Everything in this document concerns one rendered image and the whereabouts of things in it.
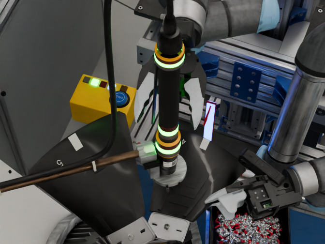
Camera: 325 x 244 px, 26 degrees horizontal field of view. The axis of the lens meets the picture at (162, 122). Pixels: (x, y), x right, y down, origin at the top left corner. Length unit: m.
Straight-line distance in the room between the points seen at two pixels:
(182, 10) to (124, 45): 2.11
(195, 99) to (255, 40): 1.03
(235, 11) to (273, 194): 0.44
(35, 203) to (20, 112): 0.94
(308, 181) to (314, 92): 0.20
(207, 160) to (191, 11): 0.50
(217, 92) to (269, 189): 0.79
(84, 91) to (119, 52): 1.45
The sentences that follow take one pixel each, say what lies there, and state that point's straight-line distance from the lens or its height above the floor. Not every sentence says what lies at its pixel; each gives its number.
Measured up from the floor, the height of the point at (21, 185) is 1.55.
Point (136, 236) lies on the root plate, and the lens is 1.49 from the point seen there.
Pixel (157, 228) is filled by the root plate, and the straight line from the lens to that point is 1.56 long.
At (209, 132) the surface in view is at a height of 1.06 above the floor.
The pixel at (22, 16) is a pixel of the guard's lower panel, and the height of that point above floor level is 0.90.
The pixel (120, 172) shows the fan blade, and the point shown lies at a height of 1.37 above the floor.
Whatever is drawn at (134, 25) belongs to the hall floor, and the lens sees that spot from 3.43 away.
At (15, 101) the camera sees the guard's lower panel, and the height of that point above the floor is 0.64.
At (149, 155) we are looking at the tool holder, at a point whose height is 1.55.
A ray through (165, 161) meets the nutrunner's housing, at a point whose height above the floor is 1.52.
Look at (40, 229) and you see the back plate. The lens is 1.61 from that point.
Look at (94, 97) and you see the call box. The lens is 1.88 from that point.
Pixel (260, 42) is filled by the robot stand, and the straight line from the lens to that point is 2.16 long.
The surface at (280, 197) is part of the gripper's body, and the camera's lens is 1.61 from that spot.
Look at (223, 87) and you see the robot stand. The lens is 2.30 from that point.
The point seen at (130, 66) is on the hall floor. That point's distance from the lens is 3.28.
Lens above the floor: 2.62
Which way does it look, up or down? 58 degrees down
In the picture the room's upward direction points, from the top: straight up
